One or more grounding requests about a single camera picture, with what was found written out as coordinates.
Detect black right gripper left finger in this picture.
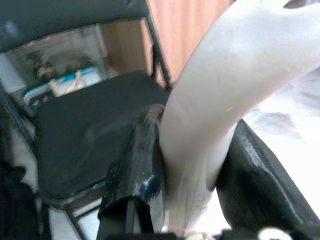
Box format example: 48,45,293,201
97,103,167,240

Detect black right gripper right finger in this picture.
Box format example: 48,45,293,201
214,118,320,236

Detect beige plastic dustpan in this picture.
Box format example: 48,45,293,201
158,0,320,233

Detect black folding chair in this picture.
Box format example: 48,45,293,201
0,0,176,240

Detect teal white storage box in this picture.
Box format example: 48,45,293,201
23,63,106,111

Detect brown wooden panel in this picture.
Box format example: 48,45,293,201
99,0,237,88

